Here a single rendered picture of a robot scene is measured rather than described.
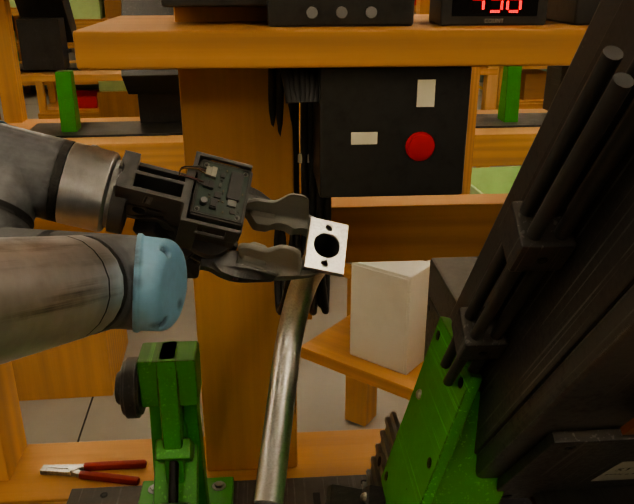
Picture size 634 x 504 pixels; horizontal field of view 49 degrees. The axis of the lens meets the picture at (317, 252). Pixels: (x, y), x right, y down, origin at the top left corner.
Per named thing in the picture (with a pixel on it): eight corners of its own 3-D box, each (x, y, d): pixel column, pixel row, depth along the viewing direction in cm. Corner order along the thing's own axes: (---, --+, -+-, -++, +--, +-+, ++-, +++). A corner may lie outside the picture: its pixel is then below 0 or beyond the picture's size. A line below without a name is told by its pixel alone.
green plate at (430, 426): (477, 572, 69) (557, 393, 62) (397, 559, 68) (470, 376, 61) (448, 491, 80) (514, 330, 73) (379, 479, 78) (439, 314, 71)
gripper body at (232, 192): (246, 238, 61) (105, 205, 58) (230, 274, 68) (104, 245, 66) (260, 164, 64) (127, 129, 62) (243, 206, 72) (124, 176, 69)
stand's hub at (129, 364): (140, 430, 85) (134, 377, 82) (114, 431, 84) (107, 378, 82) (149, 395, 92) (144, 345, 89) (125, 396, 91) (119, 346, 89)
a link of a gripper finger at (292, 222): (348, 218, 66) (252, 205, 64) (330, 243, 72) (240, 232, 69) (348, 189, 68) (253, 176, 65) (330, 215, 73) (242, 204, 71)
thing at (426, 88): (463, 196, 83) (474, 65, 77) (319, 199, 81) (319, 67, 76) (439, 168, 94) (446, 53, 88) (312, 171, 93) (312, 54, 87)
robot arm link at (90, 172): (57, 235, 65) (81, 162, 69) (107, 247, 66) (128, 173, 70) (53, 199, 59) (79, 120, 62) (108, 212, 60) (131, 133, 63)
